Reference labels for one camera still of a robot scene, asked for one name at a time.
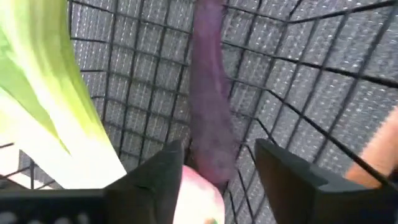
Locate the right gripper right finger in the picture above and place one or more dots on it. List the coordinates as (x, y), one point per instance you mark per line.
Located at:
(304, 199)

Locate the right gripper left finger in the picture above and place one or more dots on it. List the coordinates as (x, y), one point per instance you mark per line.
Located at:
(140, 193)

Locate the grey woven placemat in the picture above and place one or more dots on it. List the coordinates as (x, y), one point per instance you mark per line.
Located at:
(149, 77)

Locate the purple elongated vegetable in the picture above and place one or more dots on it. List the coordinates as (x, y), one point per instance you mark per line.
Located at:
(208, 109)

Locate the pink peach with leaf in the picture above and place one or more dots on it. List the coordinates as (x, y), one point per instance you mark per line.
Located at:
(199, 196)

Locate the green celery bunch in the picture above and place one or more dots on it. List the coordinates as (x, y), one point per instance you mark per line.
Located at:
(37, 77)

